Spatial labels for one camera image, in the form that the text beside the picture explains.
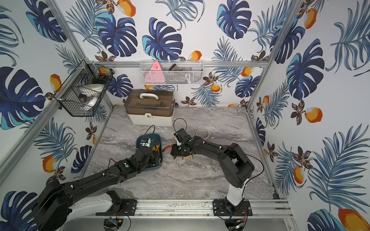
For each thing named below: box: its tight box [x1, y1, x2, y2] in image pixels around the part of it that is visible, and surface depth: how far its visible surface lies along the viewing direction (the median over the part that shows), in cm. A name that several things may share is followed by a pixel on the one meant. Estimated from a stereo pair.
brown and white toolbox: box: [124, 89, 175, 127], surface depth 100 cm
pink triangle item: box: [143, 61, 166, 84], surface depth 92 cm
